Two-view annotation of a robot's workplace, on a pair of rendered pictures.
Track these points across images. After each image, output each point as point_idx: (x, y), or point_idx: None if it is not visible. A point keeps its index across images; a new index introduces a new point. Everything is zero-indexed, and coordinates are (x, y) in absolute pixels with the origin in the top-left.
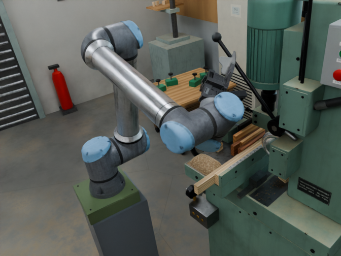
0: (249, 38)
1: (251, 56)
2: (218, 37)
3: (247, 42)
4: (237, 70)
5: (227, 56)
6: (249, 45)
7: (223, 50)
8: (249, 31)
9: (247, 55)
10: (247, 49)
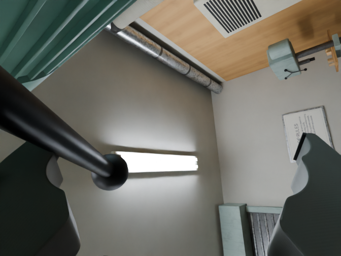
0: (22, 62)
1: (17, 4)
2: (93, 176)
3: (55, 54)
4: (14, 130)
5: (86, 164)
6: (35, 44)
7: (99, 169)
8: (11, 72)
9: (90, 18)
10: (72, 36)
